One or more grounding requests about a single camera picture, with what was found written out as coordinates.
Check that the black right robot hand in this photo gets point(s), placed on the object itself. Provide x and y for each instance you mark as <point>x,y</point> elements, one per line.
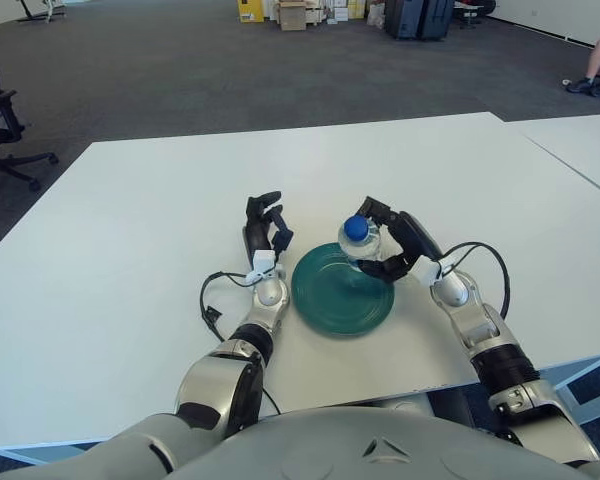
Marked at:
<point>410,240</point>

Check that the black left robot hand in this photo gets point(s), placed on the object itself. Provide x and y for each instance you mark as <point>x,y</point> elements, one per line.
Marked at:
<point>260,232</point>

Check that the clear bottle with blue cap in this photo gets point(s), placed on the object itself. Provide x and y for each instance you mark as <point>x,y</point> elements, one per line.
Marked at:
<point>357,240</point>

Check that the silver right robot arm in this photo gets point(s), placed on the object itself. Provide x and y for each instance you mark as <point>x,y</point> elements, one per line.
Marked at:
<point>505,350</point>

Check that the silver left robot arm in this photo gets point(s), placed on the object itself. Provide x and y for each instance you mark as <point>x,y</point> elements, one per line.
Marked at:
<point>230,360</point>

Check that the green round plate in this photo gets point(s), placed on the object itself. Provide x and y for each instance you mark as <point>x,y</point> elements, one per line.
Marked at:
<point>330,305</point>

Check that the grey robot torso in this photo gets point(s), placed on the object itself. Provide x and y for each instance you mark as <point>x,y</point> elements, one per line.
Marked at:
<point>380,450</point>

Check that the brown cardboard box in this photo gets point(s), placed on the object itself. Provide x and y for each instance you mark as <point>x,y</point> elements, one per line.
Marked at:
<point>292,15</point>

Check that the yellow box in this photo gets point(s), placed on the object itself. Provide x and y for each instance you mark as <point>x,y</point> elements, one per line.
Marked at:
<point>250,10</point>

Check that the clear plastic bag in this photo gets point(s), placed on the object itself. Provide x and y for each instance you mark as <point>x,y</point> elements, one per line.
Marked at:
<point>376,14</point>

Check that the stack of white boxes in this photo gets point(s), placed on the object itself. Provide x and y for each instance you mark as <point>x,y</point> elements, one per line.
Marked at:
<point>332,11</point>

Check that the black and red rolling chair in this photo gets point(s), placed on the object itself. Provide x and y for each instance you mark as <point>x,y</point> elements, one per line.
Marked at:
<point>472,10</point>

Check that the seated person in shorts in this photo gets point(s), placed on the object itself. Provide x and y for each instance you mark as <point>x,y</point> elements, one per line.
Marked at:
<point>592,65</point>

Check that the black office chair with armrest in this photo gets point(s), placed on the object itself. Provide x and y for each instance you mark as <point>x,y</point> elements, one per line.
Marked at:
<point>0,125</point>

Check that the white table leg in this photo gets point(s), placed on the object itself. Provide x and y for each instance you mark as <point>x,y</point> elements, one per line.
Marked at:
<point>40,452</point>

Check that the black and white floor stand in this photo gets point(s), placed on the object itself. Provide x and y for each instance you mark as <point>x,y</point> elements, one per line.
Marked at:
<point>42,9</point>

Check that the white table leg frame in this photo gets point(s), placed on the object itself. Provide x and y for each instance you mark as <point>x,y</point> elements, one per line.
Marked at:
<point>580,390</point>

